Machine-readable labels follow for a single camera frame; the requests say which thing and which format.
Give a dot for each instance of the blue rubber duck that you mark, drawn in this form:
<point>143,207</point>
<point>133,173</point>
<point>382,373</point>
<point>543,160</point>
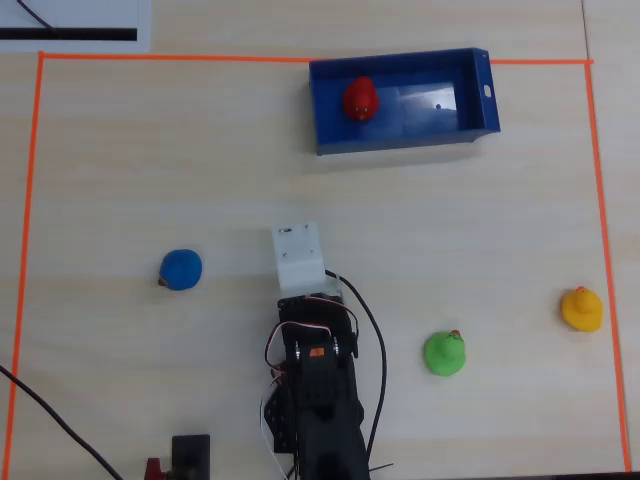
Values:
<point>182,269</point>

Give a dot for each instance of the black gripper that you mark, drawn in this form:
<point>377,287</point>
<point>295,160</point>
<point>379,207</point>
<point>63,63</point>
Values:
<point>314,291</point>

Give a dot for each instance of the yellow rubber duck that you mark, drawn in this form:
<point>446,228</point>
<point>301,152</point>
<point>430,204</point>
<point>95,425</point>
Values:
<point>582,311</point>

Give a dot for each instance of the small black red device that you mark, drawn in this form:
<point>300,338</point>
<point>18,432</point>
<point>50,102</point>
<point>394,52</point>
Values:
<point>191,455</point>

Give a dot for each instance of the orange tape strip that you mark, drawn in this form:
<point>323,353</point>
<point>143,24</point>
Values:
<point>175,57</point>
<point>605,260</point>
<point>25,250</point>

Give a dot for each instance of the green rubber duck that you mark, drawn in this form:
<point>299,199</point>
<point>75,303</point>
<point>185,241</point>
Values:
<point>444,356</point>

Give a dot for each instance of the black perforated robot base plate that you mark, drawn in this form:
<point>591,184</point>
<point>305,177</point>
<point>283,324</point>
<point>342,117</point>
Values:
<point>277,420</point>

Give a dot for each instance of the red rubber duck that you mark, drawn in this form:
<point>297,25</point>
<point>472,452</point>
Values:
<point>361,99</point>

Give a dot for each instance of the black zip tie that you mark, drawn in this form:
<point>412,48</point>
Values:
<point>381,468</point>

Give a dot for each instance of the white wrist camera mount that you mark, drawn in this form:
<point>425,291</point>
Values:
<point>297,257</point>

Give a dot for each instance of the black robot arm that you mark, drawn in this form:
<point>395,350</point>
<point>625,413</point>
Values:
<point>325,400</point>

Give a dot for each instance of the white sheet with black stripe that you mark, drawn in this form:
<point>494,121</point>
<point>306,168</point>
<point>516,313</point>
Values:
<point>75,20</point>

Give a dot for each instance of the blue plastic box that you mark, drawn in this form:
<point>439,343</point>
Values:
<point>425,115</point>

